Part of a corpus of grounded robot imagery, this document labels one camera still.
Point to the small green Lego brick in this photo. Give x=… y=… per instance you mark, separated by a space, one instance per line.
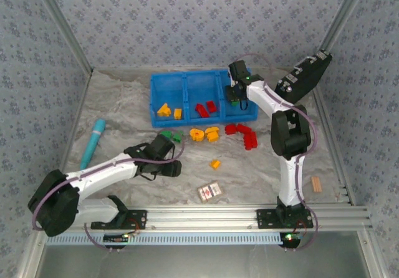
x=235 y=103

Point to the tall green Lego brick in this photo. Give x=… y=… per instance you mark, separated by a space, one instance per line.
x=178 y=136

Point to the rounded yellow Lego brick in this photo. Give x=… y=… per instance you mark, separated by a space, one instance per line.
x=213 y=134

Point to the long yellow Lego brick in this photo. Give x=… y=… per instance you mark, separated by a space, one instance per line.
x=163 y=110

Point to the rounded yellow Lego red dot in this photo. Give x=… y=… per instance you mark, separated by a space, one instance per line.
x=196 y=134

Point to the long red Lego brick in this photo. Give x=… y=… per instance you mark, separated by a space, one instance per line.
x=251 y=141

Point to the small yellow Lego brick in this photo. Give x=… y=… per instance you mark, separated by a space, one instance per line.
x=215 y=164

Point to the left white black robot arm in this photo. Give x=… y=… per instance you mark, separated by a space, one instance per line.
x=99 y=172

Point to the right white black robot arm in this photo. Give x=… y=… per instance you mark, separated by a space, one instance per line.
x=290 y=178

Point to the black hard case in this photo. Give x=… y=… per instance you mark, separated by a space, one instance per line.
x=302 y=78

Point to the teal cylindrical tool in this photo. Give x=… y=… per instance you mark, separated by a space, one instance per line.
x=95 y=141

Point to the small printed card box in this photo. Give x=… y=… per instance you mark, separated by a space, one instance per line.
x=209 y=192

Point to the small controller circuit board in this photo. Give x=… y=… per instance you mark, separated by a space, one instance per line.
x=115 y=238
x=290 y=238

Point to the small wooden slat block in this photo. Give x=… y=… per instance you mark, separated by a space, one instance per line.
x=316 y=184

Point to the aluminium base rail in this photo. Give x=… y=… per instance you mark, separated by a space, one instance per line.
x=202 y=217

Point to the aluminium side rail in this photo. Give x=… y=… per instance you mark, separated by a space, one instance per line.
x=339 y=165
x=75 y=119

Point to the aluminium frame post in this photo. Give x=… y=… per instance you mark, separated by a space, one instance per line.
x=344 y=13
x=64 y=25

